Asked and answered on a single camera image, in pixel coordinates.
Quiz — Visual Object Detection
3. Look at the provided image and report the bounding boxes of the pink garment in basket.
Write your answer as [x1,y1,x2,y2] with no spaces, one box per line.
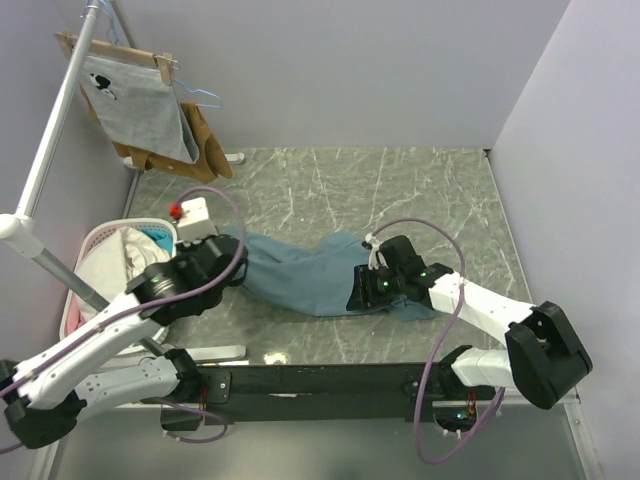
[64,303,83,335]

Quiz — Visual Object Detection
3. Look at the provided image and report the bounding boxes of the wooden clip hanger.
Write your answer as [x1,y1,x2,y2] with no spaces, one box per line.
[54,31,178,86]

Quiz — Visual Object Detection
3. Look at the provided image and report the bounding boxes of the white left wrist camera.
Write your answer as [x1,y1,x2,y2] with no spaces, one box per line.
[169,197,218,243]

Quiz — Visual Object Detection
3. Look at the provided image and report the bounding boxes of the blue t shirt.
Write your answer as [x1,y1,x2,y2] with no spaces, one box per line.
[243,232,436,322]

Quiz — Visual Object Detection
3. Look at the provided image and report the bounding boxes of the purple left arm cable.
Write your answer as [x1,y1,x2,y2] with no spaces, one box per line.
[0,186,249,445]

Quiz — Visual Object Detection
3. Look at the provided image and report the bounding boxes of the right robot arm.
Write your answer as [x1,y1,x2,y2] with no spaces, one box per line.
[346,235,593,409]

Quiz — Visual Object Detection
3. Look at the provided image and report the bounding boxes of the teal garment in basket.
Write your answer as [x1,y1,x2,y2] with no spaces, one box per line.
[141,229,173,250]

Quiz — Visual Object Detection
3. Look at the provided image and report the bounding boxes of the white clothes rack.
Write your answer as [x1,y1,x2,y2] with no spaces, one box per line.
[0,0,249,366]

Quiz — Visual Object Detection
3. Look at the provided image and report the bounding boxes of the grey panda t shirt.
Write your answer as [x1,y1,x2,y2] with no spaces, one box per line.
[79,56,200,164]

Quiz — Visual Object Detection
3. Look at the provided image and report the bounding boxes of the aluminium rail frame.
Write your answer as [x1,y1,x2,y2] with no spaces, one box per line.
[49,362,588,479]

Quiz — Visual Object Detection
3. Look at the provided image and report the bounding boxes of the blue wire hanger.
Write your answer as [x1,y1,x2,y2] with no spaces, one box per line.
[98,0,223,109]

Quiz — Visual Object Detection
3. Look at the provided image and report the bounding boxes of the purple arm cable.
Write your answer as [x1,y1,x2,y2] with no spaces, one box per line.
[369,218,506,465]
[0,186,249,445]

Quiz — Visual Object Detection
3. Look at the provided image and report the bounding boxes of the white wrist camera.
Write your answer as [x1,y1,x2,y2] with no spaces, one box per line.
[169,197,218,243]
[363,233,387,270]

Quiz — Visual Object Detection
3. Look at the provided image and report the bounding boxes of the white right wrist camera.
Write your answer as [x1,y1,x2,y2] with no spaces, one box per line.
[363,233,387,270]

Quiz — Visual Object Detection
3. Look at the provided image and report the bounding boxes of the black mounting beam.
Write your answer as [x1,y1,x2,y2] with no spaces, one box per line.
[139,363,497,427]

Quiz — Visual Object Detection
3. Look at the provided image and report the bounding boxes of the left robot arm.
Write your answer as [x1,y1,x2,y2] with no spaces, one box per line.
[1,235,247,449]

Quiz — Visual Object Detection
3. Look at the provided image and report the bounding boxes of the brown hanging shirt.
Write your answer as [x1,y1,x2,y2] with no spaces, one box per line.
[81,86,233,184]

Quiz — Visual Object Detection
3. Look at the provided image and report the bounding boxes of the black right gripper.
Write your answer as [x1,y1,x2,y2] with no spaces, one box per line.
[346,263,406,311]

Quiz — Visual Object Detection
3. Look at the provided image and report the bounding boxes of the white perforated laundry basket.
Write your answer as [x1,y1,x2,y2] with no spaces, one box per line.
[59,217,178,340]

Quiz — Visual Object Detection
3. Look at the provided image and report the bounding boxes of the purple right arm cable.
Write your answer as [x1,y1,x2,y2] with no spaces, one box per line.
[369,218,506,465]

